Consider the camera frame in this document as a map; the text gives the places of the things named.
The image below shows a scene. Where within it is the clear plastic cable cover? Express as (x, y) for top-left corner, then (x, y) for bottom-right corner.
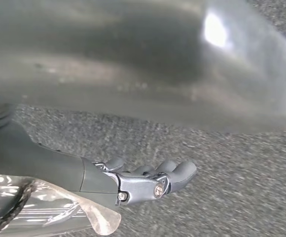
(0, 174), (122, 237)

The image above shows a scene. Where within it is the black braided cable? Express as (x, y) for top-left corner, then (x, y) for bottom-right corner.
(0, 181), (36, 237)

